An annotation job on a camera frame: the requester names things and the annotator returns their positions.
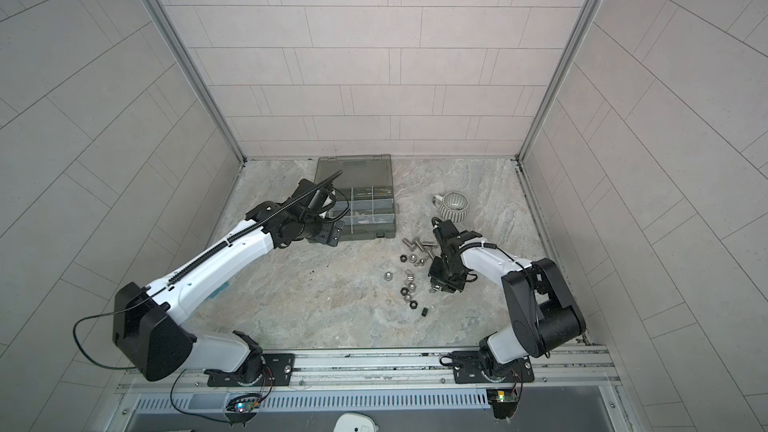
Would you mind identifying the grey compartment organizer box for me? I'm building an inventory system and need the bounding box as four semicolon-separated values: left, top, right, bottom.
315;154;396;242

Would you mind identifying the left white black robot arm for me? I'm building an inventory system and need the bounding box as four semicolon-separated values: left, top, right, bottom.
112;178;342;386

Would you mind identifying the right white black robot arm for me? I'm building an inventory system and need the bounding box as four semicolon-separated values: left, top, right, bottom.
429;217;586;379

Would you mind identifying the ribbed grey ceramic cup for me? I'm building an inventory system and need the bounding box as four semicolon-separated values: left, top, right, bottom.
432;191;469;223

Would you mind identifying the blue sticker scrap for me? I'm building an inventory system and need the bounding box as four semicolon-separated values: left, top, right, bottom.
208;281;229;298

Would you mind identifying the right circuit board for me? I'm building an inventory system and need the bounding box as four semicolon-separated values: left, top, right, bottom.
486;389;520;420

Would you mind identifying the white round object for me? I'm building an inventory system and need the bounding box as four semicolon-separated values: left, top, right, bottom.
333;412;379;432

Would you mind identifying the left green circuit board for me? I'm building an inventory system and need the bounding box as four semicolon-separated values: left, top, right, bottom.
225;393;263;425

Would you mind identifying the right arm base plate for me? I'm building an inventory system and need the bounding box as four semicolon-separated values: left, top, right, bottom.
439;350;535;384

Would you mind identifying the aluminium mounting rail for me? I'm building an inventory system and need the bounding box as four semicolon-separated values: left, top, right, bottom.
105;344;627;424

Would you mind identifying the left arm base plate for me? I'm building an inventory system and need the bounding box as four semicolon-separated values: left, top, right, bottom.
204;353;296;387

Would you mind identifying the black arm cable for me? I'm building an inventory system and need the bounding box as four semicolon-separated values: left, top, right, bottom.
73;308;145;371

